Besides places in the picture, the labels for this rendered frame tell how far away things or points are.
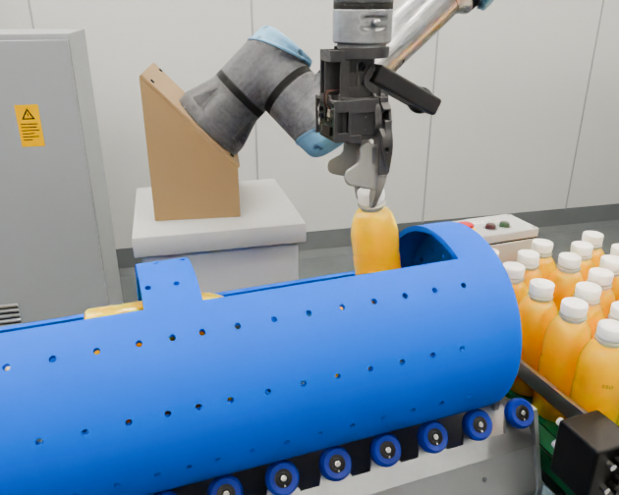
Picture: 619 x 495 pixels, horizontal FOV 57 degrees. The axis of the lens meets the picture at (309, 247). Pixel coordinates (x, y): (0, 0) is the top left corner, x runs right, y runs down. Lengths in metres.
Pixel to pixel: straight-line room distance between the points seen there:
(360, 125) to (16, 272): 1.87
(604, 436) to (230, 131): 0.78
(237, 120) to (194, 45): 2.37
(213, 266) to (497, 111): 3.23
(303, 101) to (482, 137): 3.10
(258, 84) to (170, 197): 0.27
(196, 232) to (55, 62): 1.26
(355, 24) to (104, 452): 0.56
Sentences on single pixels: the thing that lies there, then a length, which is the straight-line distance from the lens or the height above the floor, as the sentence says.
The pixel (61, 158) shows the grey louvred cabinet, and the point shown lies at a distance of 2.27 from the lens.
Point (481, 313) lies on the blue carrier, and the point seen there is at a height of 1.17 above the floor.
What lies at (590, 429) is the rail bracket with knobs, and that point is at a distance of 0.89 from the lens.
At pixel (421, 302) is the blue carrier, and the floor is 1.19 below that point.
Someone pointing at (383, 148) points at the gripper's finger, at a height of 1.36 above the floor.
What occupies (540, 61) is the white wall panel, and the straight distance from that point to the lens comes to 4.24.
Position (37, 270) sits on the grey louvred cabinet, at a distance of 2.43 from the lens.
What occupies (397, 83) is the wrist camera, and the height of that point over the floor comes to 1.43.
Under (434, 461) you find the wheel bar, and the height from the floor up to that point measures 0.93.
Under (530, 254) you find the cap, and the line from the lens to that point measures 1.13.
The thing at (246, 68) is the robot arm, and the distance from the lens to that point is 1.11.
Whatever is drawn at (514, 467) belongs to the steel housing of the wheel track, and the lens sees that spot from 0.98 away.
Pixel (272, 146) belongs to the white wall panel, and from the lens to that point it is 3.60.
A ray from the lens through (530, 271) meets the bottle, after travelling 1.13.
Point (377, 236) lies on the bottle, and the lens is 0.82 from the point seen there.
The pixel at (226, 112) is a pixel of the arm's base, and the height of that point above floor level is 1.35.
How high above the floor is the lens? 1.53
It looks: 23 degrees down
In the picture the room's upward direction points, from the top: straight up
